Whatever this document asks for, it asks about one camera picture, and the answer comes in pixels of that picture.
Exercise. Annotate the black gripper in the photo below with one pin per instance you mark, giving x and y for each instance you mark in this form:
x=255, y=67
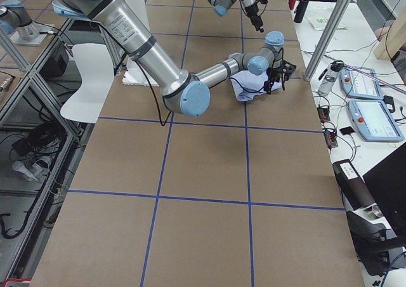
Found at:
x=276, y=70
x=254, y=16

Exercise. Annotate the blue striped button shirt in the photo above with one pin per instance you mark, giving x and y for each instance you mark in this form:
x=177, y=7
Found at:
x=247, y=85

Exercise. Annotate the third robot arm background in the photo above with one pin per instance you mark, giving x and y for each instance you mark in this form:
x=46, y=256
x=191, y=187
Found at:
x=14, y=17

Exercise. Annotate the black thermos bottle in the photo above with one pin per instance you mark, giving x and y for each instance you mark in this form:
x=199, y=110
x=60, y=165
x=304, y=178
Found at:
x=300, y=11

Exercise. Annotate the clear water bottle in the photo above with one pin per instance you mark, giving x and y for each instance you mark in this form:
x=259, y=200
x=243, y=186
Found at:
x=329, y=77

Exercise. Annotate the orange black hub upper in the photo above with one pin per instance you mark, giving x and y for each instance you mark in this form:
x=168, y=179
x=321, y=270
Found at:
x=323, y=114

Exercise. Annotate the orange black hub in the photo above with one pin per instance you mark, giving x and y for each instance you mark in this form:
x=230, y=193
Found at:
x=323, y=114
x=330, y=138

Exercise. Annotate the white paper green print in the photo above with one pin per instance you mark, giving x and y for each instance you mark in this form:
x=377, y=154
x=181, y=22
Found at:
x=318, y=23

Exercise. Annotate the orange black hub lower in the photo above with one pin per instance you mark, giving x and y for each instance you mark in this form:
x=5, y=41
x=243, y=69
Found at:
x=330, y=138

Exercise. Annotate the upper teach pendant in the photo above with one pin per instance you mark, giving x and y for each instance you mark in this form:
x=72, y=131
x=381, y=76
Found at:
x=360, y=86

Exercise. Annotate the teach pendant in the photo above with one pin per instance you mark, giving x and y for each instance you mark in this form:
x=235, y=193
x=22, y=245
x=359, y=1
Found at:
x=373, y=121
x=360, y=86

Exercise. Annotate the small black pad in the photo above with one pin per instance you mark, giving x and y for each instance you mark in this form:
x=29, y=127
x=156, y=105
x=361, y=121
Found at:
x=346, y=130

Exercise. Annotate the lower teach pendant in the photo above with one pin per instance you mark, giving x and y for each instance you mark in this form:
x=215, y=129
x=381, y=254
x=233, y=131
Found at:
x=373, y=121

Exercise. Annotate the black monitor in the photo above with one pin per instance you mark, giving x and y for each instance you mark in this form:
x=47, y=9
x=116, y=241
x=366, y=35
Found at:
x=386, y=183

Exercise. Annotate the white plastic chair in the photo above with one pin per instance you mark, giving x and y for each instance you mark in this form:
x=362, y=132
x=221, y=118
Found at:
x=97, y=75

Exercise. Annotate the grey aluminium post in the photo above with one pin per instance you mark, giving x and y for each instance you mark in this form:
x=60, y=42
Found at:
x=335, y=18

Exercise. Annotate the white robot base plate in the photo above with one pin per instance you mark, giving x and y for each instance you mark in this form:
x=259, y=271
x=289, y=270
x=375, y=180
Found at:
x=135, y=76

